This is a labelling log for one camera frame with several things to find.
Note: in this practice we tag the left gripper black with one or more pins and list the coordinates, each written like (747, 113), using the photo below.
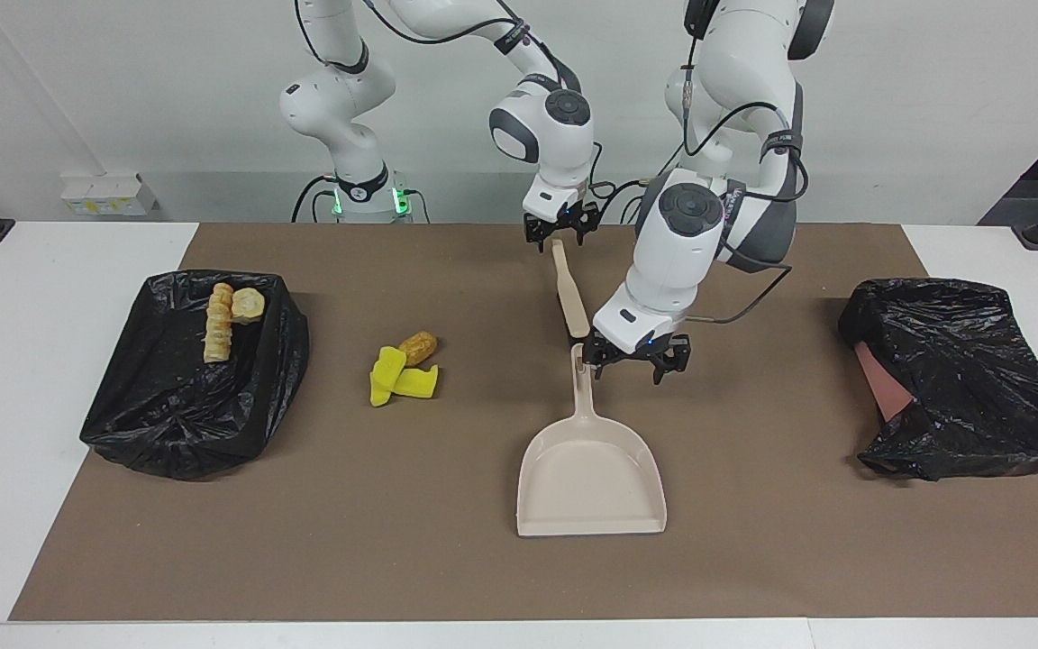
(654, 350)

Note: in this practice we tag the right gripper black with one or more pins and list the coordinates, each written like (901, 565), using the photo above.
(562, 219)

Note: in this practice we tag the beige brush black bristles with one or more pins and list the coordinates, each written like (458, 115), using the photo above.
(570, 297)

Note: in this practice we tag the beige plastic dustpan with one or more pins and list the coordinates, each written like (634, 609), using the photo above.
(591, 478)

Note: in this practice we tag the brown potato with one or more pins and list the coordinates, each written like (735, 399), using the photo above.
(418, 347)

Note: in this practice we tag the golden croissant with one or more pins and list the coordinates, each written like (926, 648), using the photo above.
(223, 300)
(217, 342)
(249, 306)

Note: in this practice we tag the pink bin box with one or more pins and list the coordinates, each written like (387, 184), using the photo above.
(884, 383)

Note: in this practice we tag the black plastic trash bag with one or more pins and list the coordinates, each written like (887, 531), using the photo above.
(978, 379)
(177, 406)

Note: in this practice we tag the brown table mat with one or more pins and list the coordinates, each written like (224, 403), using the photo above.
(303, 559)

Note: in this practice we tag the white power strip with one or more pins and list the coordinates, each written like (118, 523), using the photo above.
(104, 196)

